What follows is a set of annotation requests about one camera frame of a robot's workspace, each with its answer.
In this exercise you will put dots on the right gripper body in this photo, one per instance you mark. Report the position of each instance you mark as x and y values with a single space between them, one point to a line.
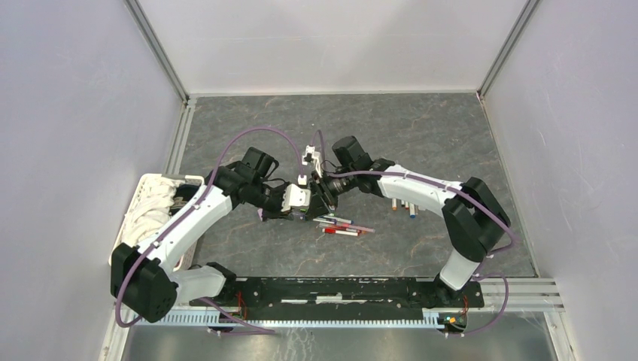
324 192

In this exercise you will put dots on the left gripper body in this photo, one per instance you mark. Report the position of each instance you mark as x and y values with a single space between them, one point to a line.
272 208

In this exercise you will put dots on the clear cap blue pen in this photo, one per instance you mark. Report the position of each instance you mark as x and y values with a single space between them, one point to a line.
333 220

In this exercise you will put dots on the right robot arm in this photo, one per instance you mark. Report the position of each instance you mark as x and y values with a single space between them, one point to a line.
474 219

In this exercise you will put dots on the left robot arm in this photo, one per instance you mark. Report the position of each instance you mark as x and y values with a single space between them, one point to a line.
144 278

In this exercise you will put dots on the red cap lower marker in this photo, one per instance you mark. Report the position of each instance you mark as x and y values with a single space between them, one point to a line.
340 232

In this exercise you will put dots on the white perforated basket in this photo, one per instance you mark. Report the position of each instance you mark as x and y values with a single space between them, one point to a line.
183 193

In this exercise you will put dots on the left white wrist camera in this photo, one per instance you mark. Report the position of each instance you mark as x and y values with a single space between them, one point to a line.
295 197

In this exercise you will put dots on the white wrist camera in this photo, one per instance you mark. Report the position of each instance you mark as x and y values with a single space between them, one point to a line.
295 197
311 155

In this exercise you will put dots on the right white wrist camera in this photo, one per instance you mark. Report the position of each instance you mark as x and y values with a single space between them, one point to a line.
311 155

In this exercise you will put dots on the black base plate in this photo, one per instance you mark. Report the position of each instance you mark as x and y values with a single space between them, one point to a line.
343 299

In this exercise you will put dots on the slotted cable duct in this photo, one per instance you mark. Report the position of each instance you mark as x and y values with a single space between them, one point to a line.
205 317

